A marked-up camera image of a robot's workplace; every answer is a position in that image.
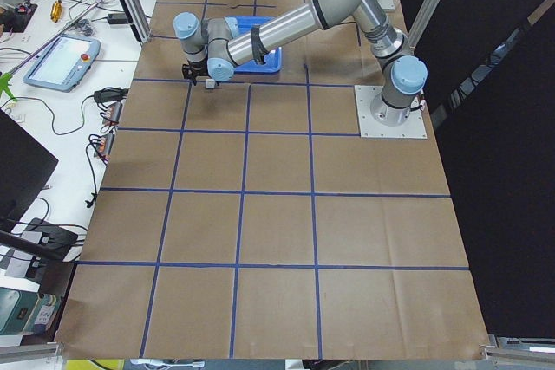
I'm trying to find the black monitor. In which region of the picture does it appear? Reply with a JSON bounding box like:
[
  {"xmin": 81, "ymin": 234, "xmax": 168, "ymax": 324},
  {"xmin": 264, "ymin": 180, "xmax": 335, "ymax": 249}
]
[{"xmin": 1, "ymin": 112, "xmax": 58, "ymax": 230}]

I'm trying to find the blue plastic tray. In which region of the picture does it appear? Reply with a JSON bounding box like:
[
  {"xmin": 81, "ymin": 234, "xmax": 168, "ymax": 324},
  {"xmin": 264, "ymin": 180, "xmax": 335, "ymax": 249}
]
[{"xmin": 225, "ymin": 16, "xmax": 282, "ymax": 75}]

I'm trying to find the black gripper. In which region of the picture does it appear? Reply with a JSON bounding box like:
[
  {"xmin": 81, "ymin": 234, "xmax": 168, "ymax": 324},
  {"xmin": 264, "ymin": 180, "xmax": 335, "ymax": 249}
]
[{"xmin": 181, "ymin": 60, "xmax": 221, "ymax": 86}]

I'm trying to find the black power adapter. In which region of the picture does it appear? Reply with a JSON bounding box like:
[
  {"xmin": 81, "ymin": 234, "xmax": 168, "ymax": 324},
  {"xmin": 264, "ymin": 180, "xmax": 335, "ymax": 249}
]
[{"xmin": 106, "ymin": 13, "xmax": 128, "ymax": 25}]

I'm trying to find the teach pendant tablet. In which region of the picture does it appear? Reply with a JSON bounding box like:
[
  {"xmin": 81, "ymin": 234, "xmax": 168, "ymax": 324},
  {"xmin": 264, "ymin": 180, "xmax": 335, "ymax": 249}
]
[{"xmin": 23, "ymin": 35, "xmax": 101, "ymax": 93}]

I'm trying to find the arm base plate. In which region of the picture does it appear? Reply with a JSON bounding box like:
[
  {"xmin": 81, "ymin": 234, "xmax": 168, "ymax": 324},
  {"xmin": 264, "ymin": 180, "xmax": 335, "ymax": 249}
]
[
  {"xmin": 354, "ymin": 85, "xmax": 428, "ymax": 140},
  {"xmin": 378, "ymin": 0, "xmax": 396, "ymax": 12}
]

